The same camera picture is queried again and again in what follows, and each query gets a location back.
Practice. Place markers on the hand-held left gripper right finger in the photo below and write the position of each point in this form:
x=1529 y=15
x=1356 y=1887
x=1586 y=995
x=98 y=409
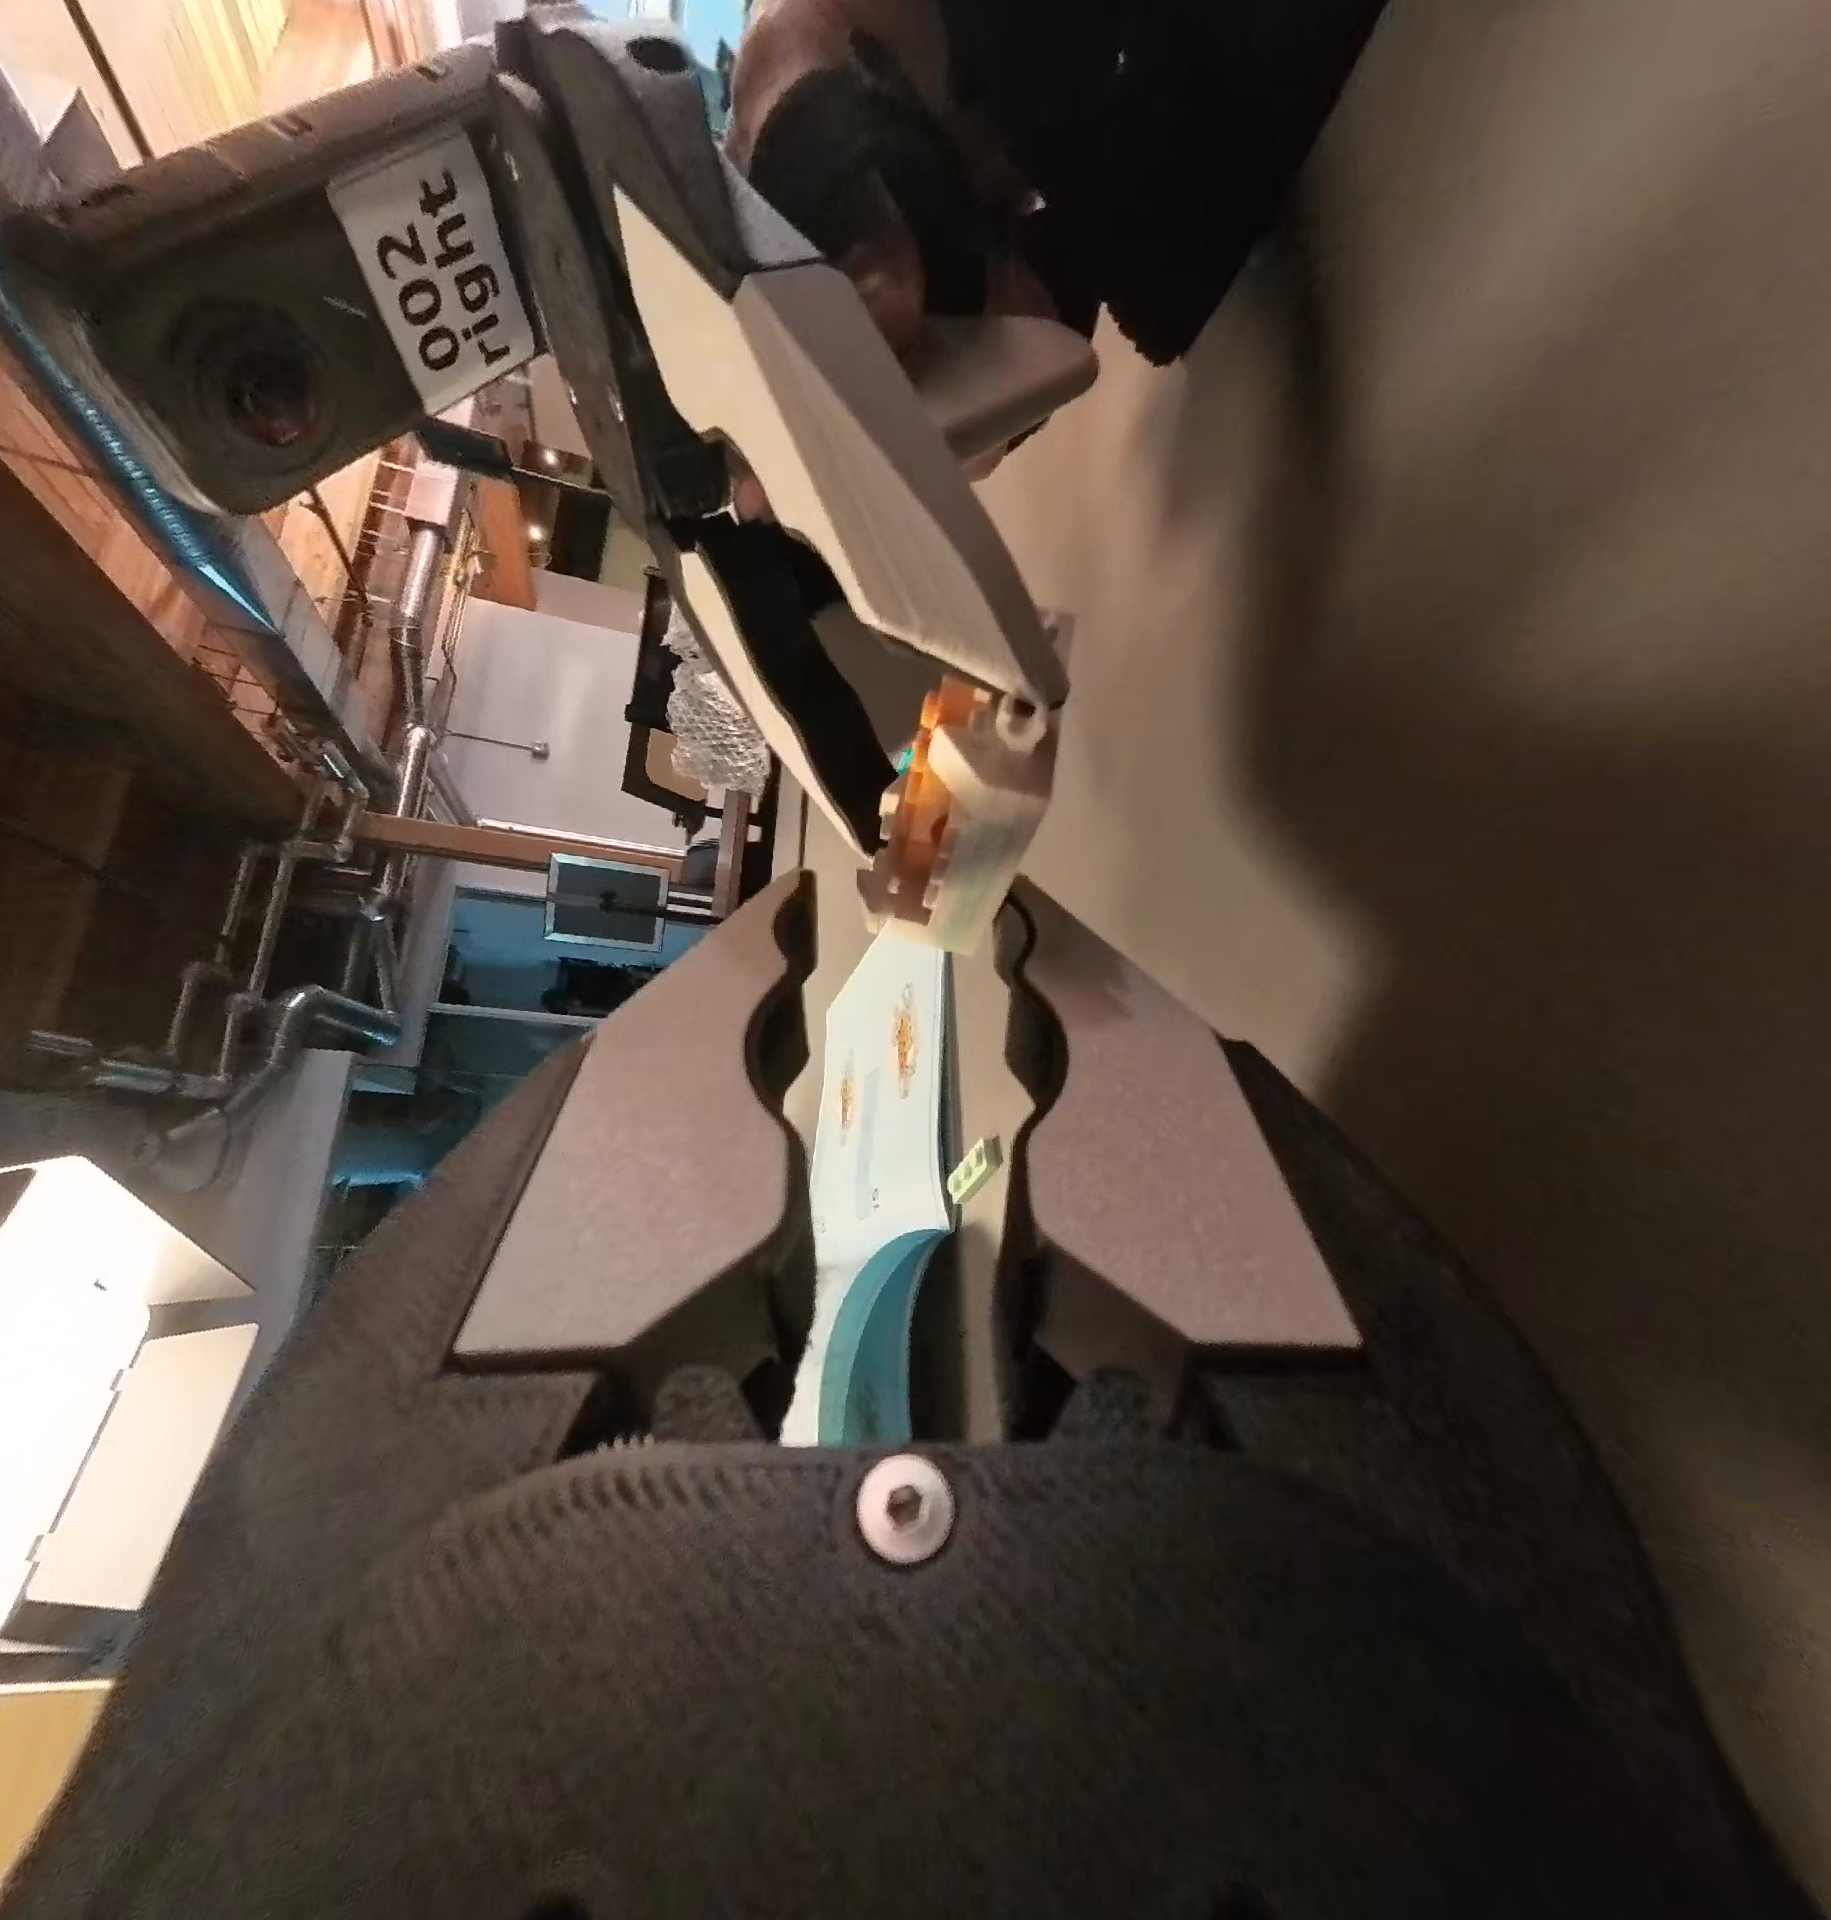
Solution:
x=1178 y=1201

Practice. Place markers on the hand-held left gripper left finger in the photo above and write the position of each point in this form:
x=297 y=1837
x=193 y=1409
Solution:
x=632 y=1155

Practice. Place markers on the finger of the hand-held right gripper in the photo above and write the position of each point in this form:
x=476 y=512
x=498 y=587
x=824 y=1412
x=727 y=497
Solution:
x=887 y=466
x=737 y=660

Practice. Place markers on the orange and white lego model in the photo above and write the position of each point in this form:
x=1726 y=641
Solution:
x=991 y=772

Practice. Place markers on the pale green lego brick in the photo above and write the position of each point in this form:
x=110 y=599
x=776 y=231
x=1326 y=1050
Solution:
x=976 y=1168

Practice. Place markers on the lego instruction booklet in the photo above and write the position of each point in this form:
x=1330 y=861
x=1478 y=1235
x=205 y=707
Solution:
x=877 y=1110

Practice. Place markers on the person's right hand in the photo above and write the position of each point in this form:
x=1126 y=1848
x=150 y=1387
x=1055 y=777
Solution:
x=856 y=211

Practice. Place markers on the turquoise ceiling pipe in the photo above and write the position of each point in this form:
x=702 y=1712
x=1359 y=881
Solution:
x=135 y=451

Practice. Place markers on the framed dark screen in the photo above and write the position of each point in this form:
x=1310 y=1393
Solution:
x=607 y=900

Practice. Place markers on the grey metal pipes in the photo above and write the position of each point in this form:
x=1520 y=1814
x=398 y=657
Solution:
x=278 y=1021

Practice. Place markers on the white glowing light box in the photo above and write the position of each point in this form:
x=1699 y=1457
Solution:
x=75 y=1351

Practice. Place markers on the light wooden board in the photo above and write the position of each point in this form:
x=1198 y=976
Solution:
x=16 y=1801

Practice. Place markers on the silver duct pipe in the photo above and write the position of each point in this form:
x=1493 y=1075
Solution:
x=412 y=660

